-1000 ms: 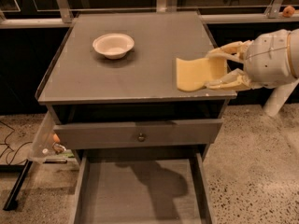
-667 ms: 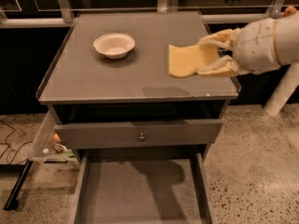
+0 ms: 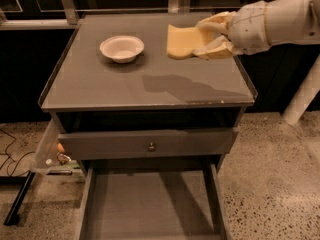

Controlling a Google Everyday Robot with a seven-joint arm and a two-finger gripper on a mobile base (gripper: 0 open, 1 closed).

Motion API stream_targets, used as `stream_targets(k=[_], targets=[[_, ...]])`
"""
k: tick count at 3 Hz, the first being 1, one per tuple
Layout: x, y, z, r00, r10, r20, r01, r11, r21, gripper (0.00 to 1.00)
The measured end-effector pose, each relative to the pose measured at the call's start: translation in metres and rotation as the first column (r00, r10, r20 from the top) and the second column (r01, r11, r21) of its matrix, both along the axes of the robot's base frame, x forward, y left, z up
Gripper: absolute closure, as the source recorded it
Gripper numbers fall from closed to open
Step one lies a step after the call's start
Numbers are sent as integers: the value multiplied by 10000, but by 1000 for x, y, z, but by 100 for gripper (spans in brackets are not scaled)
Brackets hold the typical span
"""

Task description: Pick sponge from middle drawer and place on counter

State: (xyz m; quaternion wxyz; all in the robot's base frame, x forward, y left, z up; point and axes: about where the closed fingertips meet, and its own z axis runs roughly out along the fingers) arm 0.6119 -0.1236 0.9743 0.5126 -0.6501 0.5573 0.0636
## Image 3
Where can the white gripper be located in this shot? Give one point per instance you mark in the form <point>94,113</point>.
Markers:
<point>248,29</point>

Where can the yellow sponge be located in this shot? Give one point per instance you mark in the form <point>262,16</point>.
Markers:
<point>181,42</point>

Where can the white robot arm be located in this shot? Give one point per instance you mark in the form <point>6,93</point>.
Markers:
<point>291,21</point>

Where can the grey drawer cabinet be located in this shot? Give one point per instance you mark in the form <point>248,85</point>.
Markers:
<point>88,92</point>

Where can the grey closed top drawer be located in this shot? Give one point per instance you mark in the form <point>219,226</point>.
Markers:
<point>133,144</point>

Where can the round metal drawer knob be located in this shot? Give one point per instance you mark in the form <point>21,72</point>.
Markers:
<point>151,147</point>

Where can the open grey middle drawer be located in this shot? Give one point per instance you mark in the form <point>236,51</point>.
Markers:
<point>181,202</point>

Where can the white paper bowl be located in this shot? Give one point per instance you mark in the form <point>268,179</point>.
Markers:
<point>122,49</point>

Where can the white diagonal pole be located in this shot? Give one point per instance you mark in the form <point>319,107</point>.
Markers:
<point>305,94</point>

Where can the clear plastic side bin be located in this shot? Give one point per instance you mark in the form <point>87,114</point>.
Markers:
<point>48,158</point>

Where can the black metal floor bar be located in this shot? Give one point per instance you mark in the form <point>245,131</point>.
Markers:
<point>12,217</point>

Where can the metal window frame rail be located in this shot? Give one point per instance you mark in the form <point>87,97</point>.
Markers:
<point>71,14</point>

